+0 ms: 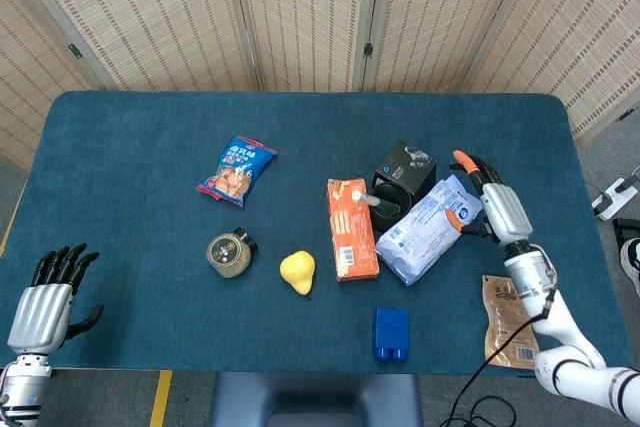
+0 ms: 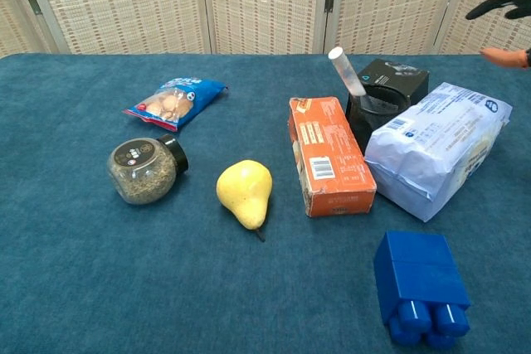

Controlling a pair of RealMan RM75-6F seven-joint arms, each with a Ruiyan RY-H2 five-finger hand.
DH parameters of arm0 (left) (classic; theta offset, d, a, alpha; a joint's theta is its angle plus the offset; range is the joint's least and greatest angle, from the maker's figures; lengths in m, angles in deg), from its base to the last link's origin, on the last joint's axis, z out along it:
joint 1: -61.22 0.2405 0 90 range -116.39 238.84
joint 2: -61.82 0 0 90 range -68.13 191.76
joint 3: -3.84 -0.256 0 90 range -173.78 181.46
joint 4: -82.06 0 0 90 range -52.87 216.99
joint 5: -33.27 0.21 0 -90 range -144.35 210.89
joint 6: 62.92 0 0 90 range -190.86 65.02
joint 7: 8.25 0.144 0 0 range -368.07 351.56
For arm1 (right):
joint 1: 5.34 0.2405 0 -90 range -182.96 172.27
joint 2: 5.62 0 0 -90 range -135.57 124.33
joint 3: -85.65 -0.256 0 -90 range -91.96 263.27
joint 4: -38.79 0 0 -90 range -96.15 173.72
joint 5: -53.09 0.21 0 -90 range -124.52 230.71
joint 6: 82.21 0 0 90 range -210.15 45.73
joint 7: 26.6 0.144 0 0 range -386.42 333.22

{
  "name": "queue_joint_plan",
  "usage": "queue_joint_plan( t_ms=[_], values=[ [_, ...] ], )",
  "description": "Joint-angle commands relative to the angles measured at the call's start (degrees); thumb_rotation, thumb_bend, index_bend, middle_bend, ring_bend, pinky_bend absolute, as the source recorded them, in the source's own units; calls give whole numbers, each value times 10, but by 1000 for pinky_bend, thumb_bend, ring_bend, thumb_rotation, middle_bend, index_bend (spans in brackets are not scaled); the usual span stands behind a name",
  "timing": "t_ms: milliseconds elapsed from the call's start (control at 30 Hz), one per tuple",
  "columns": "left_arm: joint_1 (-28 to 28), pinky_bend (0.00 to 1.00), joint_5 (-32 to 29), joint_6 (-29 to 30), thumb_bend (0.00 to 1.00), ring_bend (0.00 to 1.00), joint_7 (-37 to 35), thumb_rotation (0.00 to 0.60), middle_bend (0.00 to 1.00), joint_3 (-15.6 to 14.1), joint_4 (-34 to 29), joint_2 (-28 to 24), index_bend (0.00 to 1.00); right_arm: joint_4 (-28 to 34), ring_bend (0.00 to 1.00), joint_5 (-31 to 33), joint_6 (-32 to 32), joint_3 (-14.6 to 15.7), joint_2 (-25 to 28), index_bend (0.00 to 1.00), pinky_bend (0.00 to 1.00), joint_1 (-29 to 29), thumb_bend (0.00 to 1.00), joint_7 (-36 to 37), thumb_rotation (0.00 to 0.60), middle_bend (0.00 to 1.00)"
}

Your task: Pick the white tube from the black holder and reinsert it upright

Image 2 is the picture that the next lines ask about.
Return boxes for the clear plastic test tube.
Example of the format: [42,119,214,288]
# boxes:
[327,46,368,97]

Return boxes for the white blue plastic package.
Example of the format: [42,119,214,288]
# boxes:
[364,81,514,223]

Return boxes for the glass spice jar black lid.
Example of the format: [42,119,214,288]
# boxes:
[106,133,190,206]

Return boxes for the black cardboard box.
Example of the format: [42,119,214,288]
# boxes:
[354,58,430,107]

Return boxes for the black mesh pen holder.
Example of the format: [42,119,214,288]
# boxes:
[345,82,408,154]

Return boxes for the orange cardboard box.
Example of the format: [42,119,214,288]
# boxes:
[289,95,378,218]

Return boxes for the woven folding screen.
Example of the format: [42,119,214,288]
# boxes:
[0,0,531,56]

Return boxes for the blue plastic building block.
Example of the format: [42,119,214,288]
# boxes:
[373,230,472,350]

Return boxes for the yellow pear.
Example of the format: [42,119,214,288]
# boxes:
[216,158,274,243]

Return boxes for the blue snack bag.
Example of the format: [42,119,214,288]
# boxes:
[122,76,230,133]

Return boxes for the blue table cloth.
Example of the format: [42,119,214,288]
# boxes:
[0,52,531,354]

